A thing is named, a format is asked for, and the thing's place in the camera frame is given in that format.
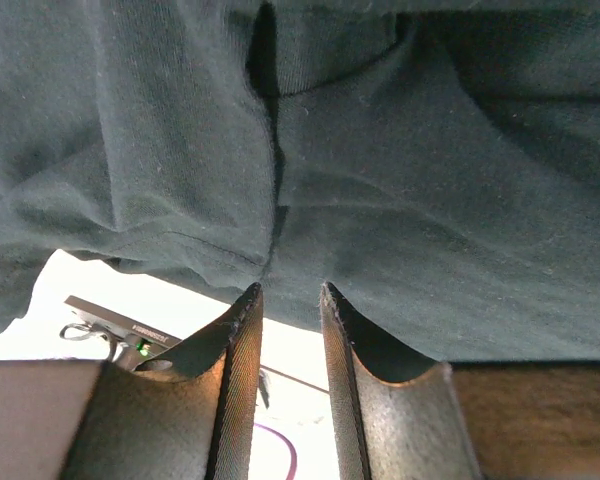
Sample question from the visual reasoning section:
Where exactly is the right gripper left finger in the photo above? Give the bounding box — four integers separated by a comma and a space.
0, 284, 263, 479

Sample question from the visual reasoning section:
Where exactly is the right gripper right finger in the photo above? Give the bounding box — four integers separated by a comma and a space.
320, 283, 600, 479

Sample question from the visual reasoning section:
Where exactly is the black t-shirt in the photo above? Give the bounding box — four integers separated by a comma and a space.
0, 1, 600, 359

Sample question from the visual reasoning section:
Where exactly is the slotted cable duct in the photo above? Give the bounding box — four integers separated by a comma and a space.
59, 296, 181, 371

